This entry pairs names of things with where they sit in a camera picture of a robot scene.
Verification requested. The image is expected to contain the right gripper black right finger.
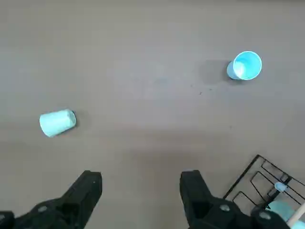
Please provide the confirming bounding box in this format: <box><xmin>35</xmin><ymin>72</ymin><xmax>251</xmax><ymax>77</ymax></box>
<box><xmin>179</xmin><ymin>169</ymin><xmax>293</xmax><ymax>229</ymax></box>

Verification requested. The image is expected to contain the light blue plastic cup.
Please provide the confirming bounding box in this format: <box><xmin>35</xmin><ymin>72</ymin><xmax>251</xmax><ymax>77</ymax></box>
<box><xmin>226</xmin><ymin>50</ymin><xmax>263</xmax><ymax>81</ymax></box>

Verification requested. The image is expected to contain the black wire cup rack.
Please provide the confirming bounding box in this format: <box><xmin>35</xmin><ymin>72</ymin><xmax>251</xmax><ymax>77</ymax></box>
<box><xmin>223</xmin><ymin>154</ymin><xmax>305</xmax><ymax>229</ymax></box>

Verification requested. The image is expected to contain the pale green cup on rack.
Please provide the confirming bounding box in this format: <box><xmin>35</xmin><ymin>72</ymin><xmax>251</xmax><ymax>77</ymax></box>
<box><xmin>268</xmin><ymin>199</ymin><xmax>305</xmax><ymax>229</ymax></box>

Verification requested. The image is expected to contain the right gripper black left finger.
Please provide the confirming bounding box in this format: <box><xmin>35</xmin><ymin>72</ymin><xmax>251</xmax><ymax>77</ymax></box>
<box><xmin>0</xmin><ymin>170</ymin><xmax>103</xmax><ymax>229</ymax></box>

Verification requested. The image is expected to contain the pale green plastic cup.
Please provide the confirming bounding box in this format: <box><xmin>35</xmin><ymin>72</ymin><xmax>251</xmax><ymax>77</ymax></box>
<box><xmin>39</xmin><ymin>108</ymin><xmax>77</xmax><ymax>138</ymax></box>

